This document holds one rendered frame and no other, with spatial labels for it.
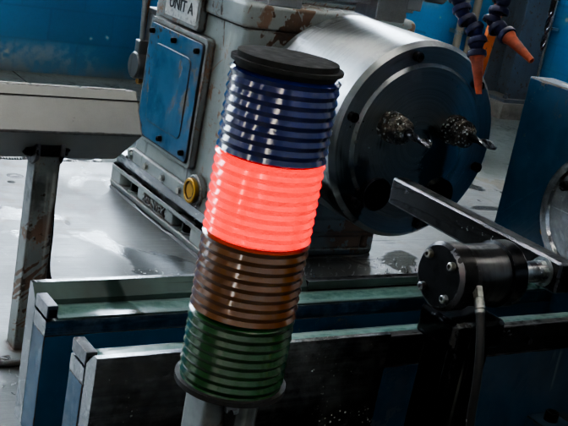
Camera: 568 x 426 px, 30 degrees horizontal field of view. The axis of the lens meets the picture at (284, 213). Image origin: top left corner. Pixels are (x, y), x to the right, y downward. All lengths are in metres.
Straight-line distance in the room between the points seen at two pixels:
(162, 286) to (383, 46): 0.43
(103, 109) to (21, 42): 5.62
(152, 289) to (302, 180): 0.48
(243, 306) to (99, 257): 0.88
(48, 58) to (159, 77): 5.17
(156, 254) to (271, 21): 0.35
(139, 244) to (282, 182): 0.97
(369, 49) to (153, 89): 0.43
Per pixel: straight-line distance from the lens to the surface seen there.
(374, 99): 1.25
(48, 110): 1.04
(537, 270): 0.98
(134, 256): 1.45
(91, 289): 0.98
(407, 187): 1.14
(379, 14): 0.86
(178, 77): 1.52
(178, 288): 1.02
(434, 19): 8.09
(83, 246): 1.46
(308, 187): 0.55
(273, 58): 0.54
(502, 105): 8.15
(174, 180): 1.55
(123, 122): 1.06
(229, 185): 0.55
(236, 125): 0.54
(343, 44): 1.31
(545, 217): 1.28
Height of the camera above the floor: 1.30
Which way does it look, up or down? 16 degrees down
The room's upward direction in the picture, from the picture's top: 11 degrees clockwise
